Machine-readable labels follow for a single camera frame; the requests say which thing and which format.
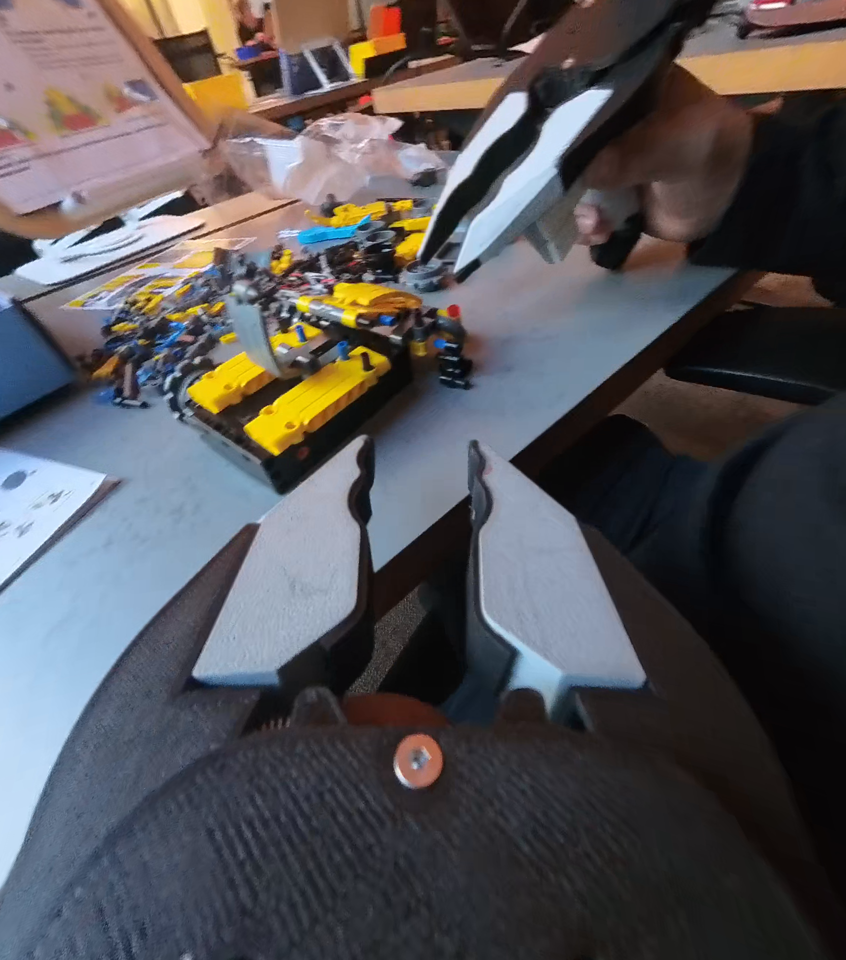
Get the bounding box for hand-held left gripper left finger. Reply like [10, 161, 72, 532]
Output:
[189, 435, 377, 695]

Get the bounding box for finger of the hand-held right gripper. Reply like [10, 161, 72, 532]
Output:
[419, 88, 540, 265]
[455, 86, 617, 284]

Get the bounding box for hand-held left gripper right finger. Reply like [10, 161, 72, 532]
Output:
[465, 440, 649, 726]

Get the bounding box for yellow black toy vehicle model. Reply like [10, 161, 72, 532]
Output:
[168, 251, 469, 496]

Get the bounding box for black blue connector piece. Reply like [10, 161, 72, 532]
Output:
[436, 341, 476, 392]

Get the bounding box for person's right forearm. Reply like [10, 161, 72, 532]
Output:
[689, 82, 846, 310]

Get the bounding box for grey desk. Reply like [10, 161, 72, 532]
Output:
[0, 153, 765, 939]

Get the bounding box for person's right hand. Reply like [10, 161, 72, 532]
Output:
[573, 66, 756, 245]

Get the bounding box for clear plastic bag black piece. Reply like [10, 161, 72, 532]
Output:
[303, 112, 446, 189]

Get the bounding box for heap of yellow beams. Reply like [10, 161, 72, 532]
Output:
[306, 196, 439, 264]

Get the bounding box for wooden background table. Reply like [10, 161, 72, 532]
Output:
[370, 22, 846, 118]

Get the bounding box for light blue brick separator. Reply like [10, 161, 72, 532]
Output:
[297, 222, 364, 248]

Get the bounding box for clear plastic bag white label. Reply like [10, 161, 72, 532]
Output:
[224, 112, 394, 206]

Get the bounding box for person's dark clothed legs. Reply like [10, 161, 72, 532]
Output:
[543, 367, 846, 960]

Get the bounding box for yellow plastic bin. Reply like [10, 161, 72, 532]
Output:
[183, 71, 253, 126]

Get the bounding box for instruction booklet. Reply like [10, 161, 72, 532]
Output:
[0, 447, 121, 640]

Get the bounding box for pile of small building pieces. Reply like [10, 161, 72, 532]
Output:
[81, 247, 334, 411]

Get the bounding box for black office chair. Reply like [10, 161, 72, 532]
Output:
[666, 303, 846, 407]

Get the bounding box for yellow sticker sheet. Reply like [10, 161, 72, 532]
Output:
[63, 238, 255, 311]

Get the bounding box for blue cardboard box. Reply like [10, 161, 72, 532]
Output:
[0, 281, 81, 451]

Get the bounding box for white rounded board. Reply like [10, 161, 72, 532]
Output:
[14, 213, 207, 287]

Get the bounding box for printed instruction sheet stand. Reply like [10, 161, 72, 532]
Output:
[0, 0, 219, 241]

